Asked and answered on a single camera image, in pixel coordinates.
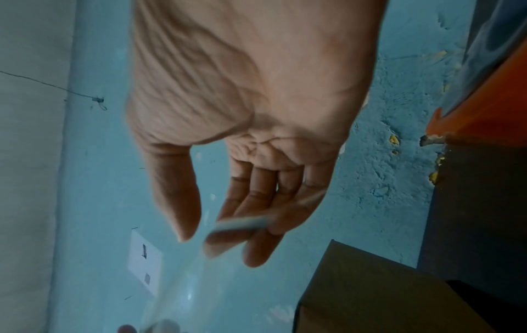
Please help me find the person's left hand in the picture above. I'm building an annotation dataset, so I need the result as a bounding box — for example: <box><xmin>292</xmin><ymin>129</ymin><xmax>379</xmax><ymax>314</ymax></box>
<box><xmin>117</xmin><ymin>319</ymin><xmax>183</xmax><ymax>333</ymax></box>

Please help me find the person's right hand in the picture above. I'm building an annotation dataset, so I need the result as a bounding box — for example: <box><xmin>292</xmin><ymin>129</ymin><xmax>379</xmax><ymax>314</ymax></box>
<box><xmin>124</xmin><ymin>0</ymin><xmax>389</xmax><ymax>268</ymax></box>

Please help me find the clear tape strip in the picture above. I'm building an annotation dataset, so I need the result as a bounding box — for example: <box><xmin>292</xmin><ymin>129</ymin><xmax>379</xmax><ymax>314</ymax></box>
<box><xmin>138</xmin><ymin>190</ymin><xmax>329</xmax><ymax>333</ymax></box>

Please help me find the brown cardboard box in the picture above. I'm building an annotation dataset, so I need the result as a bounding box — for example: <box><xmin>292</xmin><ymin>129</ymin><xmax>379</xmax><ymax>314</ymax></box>
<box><xmin>293</xmin><ymin>239</ymin><xmax>497</xmax><ymax>333</ymax></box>

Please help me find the orange tape dispenser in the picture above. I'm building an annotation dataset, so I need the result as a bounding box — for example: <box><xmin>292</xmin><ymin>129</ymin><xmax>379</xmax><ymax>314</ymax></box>
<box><xmin>424</xmin><ymin>42</ymin><xmax>527</xmax><ymax>146</ymax></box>

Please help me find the white paper label on wall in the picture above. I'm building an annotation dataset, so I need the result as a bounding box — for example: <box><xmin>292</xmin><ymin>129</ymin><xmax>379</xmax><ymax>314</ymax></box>
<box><xmin>126</xmin><ymin>229</ymin><xmax>165</xmax><ymax>297</ymax></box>

